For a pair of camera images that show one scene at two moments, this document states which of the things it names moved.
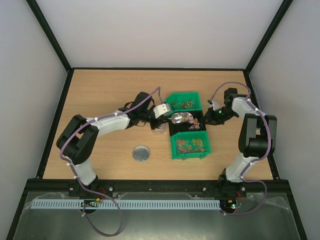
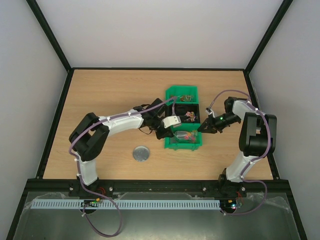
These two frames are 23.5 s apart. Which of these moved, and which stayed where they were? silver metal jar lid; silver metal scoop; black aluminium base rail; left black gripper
Moved: silver metal scoop; left black gripper
Stayed: silver metal jar lid; black aluminium base rail
